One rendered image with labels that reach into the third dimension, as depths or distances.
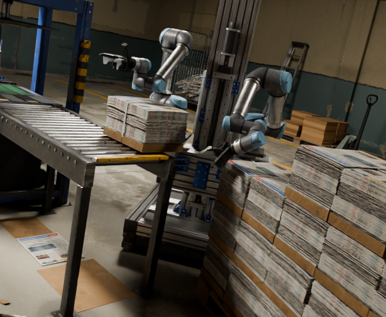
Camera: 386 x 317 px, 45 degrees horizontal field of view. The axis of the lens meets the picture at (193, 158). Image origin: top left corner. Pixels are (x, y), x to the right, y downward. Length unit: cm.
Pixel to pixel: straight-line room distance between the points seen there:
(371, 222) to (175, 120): 124
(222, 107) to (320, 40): 709
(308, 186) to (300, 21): 854
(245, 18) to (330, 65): 677
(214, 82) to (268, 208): 114
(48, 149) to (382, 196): 156
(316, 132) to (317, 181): 669
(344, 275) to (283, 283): 36
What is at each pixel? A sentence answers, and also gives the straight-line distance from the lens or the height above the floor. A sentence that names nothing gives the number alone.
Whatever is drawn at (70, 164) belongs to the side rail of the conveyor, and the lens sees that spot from 224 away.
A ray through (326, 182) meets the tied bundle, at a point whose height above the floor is 97.
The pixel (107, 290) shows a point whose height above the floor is 0.
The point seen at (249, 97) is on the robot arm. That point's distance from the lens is 252.
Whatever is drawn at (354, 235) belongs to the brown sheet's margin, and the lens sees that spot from 176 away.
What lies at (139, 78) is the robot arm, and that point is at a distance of 286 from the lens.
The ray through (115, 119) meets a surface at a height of 92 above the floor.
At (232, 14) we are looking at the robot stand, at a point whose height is 162.
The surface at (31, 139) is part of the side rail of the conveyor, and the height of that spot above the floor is 75.
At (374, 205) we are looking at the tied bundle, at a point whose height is 98.
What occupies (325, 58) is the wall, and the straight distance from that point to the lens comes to 989.
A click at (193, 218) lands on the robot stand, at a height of 23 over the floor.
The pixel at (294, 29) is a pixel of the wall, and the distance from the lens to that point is 1041.
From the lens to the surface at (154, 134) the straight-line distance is 244.
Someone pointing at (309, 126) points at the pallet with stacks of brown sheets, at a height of 40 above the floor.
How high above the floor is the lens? 138
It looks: 13 degrees down
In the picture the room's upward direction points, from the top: 11 degrees clockwise
